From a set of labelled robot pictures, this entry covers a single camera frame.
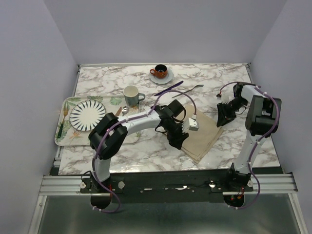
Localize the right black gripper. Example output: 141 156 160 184
216 97 248 127

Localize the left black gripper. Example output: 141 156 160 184
164 118 189 151

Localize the beige cloth napkin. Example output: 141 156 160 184
182 109 224 164

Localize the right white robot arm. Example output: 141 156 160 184
217 82 282 191

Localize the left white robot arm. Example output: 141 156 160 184
88 100 189 193

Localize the silver fork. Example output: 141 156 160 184
172 84 204 98

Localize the purple knife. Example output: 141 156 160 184
154 81 184 97

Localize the silver spoon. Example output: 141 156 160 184
121 106 130 116

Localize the white saucer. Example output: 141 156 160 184
149 68 175 84

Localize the rose gold knife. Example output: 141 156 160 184
115 107 122 117

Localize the grey and cream mug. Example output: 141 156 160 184
123 85 145 106

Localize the brown coffee cup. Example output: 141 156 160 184
150 64 168 79

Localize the white plate with blue stripes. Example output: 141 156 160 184
69 100 106 132

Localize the white tray with leaf print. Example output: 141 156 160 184
55 96 127 146

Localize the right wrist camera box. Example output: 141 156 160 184
221 93 230 104

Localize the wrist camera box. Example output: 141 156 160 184
221 93 230 104
183 117 199 131

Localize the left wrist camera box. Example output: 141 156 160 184
183 117 199 131

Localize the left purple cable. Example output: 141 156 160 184
92 90 198 213

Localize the aluminium frame rail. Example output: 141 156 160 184
39 174 298 196

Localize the gold fork with green handle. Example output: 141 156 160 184
57 104 68 138

